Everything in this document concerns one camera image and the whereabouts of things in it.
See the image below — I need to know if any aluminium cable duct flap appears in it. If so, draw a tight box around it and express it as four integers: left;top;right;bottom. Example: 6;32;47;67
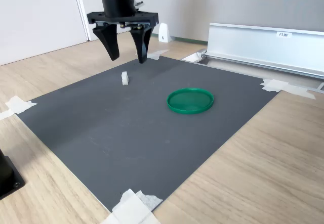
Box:
206;22;324;80

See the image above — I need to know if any white cabinet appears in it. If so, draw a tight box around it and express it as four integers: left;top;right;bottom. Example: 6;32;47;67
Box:
0;0;90;67

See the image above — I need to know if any round green lid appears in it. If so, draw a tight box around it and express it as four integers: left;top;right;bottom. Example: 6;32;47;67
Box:
166;87;215;115

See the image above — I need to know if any dark grey mat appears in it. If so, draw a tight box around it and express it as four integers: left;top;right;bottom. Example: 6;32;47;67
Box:
16;56;283;213

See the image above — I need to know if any small gripper camera box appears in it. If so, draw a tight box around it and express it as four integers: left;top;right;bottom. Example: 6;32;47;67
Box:
134;0;146;14

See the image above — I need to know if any white masking tape patch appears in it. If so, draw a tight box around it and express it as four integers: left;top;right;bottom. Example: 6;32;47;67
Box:
100;188;164;224
146;49;170;61
0;95;38;120
260;78;317;100

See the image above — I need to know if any grey partition panel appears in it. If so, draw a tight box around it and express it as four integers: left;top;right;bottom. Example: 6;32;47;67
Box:
78;0;324;45

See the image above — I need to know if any white partition bracket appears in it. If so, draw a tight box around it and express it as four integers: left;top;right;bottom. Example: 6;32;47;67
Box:
158;23;172;43

